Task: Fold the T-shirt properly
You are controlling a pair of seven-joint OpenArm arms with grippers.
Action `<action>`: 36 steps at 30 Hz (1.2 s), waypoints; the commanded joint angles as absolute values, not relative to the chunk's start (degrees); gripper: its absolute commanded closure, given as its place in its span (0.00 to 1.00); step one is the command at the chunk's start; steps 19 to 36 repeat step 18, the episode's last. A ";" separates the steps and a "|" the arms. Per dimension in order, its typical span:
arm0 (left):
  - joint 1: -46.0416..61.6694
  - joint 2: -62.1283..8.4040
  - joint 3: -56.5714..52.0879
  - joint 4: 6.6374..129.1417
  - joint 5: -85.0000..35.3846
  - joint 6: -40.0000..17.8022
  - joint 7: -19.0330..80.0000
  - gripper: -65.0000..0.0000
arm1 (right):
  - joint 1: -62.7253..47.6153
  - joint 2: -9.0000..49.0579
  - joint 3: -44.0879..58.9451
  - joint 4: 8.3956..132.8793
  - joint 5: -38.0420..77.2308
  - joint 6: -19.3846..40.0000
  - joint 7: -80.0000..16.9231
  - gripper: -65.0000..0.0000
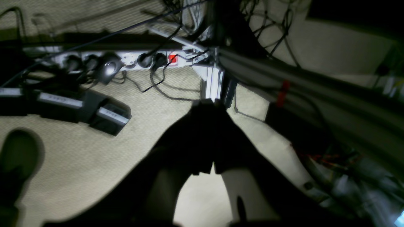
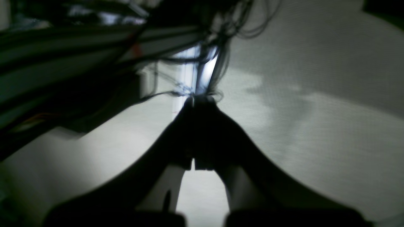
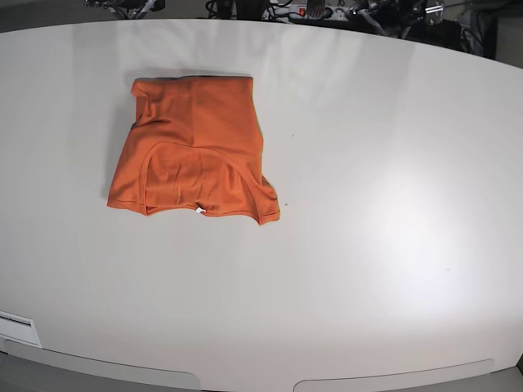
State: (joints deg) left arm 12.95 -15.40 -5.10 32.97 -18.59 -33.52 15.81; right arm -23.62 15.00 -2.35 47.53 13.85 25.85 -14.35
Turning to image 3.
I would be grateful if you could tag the orange T-shirt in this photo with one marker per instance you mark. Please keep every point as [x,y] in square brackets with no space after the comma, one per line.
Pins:
[195,144]

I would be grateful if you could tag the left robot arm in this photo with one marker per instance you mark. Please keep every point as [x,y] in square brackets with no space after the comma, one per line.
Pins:
[394,18]

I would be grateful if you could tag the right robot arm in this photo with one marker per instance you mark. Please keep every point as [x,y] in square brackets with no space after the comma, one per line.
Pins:
[128,9]

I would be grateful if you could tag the white power strip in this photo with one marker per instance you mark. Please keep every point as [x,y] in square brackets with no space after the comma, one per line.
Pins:
[336,11]

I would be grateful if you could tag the white label on table edge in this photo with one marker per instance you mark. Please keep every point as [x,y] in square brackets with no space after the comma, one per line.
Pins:
[19,329]

